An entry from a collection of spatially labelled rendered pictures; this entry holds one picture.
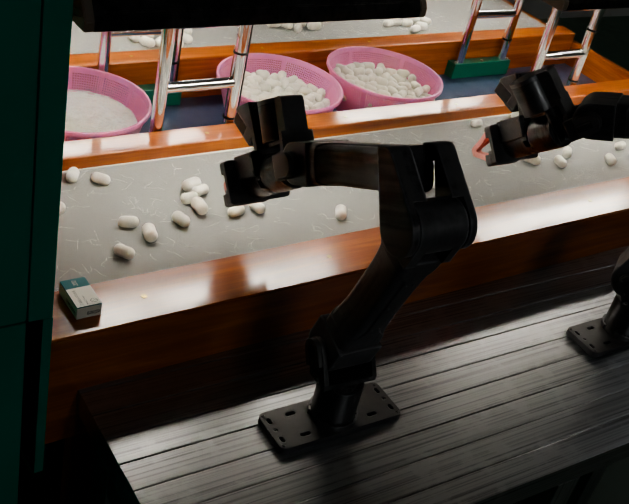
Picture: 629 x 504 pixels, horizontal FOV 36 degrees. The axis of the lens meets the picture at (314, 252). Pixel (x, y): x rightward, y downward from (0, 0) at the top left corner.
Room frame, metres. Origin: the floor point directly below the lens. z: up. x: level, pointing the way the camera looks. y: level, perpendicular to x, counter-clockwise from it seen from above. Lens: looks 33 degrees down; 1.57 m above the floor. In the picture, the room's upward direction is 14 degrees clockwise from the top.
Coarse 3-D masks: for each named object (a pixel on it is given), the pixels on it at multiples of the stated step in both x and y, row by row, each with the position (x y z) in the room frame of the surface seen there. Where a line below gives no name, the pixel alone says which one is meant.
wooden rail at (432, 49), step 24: (192, 48) 1.89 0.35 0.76; (216, 48) 1.92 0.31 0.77; (264, 48) 1.99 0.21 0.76; (288, 48) 2.02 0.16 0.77; (312, 48) 2.06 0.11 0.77; (336, 48) 2.09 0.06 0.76; (384, 48) 2.19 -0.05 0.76; (408, 48) 2.24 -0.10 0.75; (432, 48) 2.29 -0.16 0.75; (456, 48) 2.34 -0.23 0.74; (480, 48) 2.40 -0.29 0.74; (528, 48) 2.52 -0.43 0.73; (552, 48) 2.59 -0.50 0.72; (120, 72) 1.74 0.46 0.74; (144, 72) 1.77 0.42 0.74; (192, 72) 1.85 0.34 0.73; (192, 96) 1.85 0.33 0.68
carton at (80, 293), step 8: (72, 280) 1.00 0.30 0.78; (80, 280) 1.00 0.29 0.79; (64, 288) 0.98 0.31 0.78; (72, 288) 0.98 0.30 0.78; (80, 288) 0.99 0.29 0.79; (88, 288) 0.99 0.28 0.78; (64, 296) 0.98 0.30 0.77; (72, 296) 0.97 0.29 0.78; (80, 296) 0.97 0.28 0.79; (88, 296) 0.98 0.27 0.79; (96, 296) 0.98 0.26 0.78; (72, 304) 0.96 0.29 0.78; (80, 304) 0.96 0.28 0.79; (88, 304) 0.96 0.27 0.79; (96, 304) 0.96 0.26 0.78; (72, 312) 0.96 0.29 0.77; (80, 312) 0.95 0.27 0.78; (88, 312) 0.96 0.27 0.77; (96, 312) 0.97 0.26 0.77
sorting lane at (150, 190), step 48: (576, 144) 1.95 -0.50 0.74; (96, 192) 1.29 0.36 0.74; (144, 192) 1.33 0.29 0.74; (336, 192) 1.48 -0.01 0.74; (432, 192) 1.57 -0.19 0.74; (480, 192) 1.62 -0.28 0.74; (528, 192) 1.67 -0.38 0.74; (96, 240) 1.16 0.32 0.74; (144, 240) 1.20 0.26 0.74; (192, 240) 1.23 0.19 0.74; (240, 240) 1.26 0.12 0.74; (288, 240) 1.29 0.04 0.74
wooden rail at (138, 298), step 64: (576, 192) 1.66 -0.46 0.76; (256, 256) 1.19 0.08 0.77; (320, 256) 1.23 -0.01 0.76; (512, 256) 1.45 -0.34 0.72; (576, 256) 1.58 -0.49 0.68; (64, 320) 0.94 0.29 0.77; (128, 320) 0.97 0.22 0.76; (192, 320) 1.03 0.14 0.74; (256, 320) 1.10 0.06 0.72; (64, 384) 0.91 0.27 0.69
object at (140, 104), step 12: (72, 72) 1.66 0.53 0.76; (84, 72) 1.66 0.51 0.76; (96, 72) 1.67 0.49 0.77; (72, 84) 1.65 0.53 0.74; (120, 84) 1.66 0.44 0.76; (132, 84) 1.65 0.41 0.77; (108, 96) 1.65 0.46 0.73; (120, 96) 1.65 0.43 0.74; (144, 96) 1.61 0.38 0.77; (132, 108) 1.63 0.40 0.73; (144, 108) 1.59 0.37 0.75; (144, 120) 1.52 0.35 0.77; (72, 132) 1.41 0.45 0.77; (84, 132) 1.42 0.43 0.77; (96, 132) 1.43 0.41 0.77; (108, 132) 1.44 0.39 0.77; (120, 132) 1.46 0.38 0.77; (132, 132) 1.50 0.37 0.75
